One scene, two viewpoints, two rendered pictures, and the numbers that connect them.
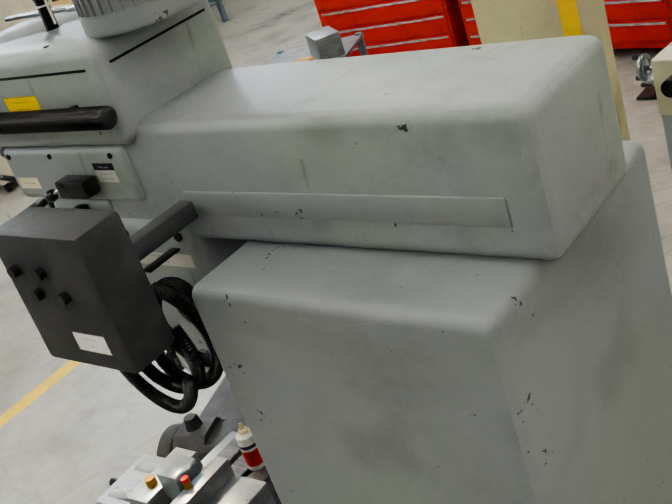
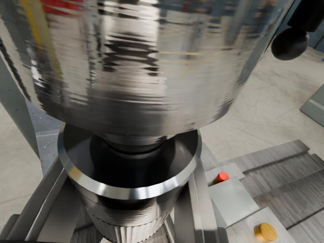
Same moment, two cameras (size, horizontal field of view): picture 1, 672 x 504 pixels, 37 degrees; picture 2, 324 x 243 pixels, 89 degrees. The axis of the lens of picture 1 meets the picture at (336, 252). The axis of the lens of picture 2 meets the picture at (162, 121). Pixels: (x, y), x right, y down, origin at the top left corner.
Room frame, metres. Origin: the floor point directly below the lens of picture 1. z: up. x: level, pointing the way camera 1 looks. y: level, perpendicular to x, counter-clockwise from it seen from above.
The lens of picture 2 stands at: (1.73, 0.34, 1.30)
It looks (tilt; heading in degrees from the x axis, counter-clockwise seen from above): 44 degrees down; 196
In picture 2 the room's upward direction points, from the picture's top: 12 degrees clockwise
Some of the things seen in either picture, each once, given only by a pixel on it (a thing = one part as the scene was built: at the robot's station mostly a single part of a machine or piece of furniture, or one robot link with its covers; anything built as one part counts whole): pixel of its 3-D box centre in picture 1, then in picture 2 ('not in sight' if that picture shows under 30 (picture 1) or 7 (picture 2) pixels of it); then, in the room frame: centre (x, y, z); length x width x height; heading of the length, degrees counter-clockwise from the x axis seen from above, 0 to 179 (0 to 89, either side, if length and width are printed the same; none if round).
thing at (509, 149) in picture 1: (324, 149); not in sight; (1.34, -0.03, 1.66); 0.80 x 0.23 x 0.20; 45
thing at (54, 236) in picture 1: (79, 290); not in sight; (1.25, 0.35, 1.62); 0.20 x 0.09 x 0.21; 45
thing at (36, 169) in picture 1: (118, 142); not in sight; (1.67, 0.29, 1.68); 0.34 x 0.24 x 0.10; 45
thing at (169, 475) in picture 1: (180, 477); (223, 205); (1.59, 0.42, 1.04); 0.06 x 0.05 x 0.06; 137
